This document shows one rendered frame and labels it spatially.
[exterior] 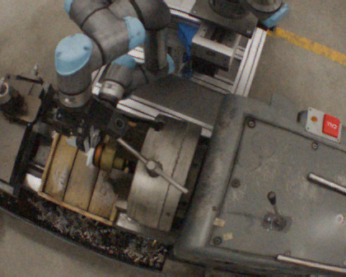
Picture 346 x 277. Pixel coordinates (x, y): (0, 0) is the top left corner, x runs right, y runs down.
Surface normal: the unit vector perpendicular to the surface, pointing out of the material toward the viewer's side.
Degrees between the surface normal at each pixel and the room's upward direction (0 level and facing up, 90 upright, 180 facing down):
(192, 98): 0
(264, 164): 0
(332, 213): 0
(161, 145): 11
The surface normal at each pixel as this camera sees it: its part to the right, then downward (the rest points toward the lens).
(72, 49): 0.10, -0.53
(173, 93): 0.02, -0.31
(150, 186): -0.11, 0.14
